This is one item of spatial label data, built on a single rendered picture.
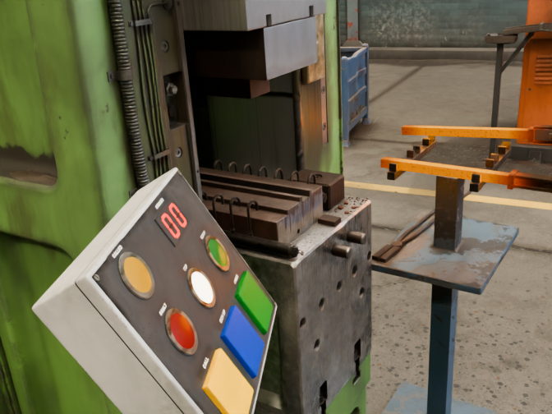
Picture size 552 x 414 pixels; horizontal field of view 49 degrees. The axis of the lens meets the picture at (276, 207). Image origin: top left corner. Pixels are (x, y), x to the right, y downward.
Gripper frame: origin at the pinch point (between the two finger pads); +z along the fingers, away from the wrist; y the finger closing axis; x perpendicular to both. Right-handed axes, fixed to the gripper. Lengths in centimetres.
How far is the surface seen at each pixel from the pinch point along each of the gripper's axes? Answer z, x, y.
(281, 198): 45, -2, -61
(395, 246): 33.8, -28.9, -21.8
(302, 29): 39, 34, -57
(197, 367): 17, 4, -124
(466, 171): 14.0, -3.4, -25.7
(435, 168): 21.7, -3.7, -25.5
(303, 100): 54, 14, -34
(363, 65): 204, -42, 335
